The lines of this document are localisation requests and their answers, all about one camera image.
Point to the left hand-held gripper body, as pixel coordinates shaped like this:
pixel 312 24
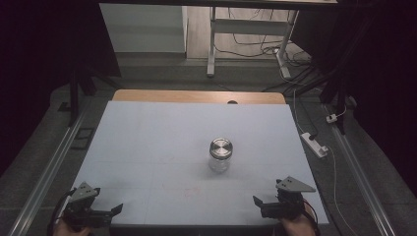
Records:
pixel 78 209

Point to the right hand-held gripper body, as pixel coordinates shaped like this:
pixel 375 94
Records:
pixel 288 205

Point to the clear glass jar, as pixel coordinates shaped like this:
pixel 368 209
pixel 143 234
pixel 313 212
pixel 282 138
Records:
pixel 220 162

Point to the round silver metal lid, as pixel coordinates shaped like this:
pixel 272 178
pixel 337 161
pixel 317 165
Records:
pixel 221 148

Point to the person's left hand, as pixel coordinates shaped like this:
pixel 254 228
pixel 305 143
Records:
pixel 70 231

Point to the person's right hand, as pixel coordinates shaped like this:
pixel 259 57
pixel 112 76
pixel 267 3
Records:
pixel 299 227

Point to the white power strip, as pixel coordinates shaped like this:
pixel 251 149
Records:
pixel 313 144

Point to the black plug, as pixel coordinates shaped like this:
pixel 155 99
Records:
pixel 313 135

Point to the pale blue board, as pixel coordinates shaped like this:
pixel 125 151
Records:
pixel 154 141

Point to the small white adapter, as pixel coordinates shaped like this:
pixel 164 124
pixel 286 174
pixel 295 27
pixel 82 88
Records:
pixel 331 118

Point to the black stand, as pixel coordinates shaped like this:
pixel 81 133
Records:
pixel 339 98
pixel 74 95

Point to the wooden table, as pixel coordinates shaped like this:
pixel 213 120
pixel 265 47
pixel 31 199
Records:
pixel 183 96

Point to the metal floor rail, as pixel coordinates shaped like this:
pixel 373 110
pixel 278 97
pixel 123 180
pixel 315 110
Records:
pixel 359 177
pixel 46 178

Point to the white desk frame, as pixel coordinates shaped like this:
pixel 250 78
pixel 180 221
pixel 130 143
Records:
pixel 249 27

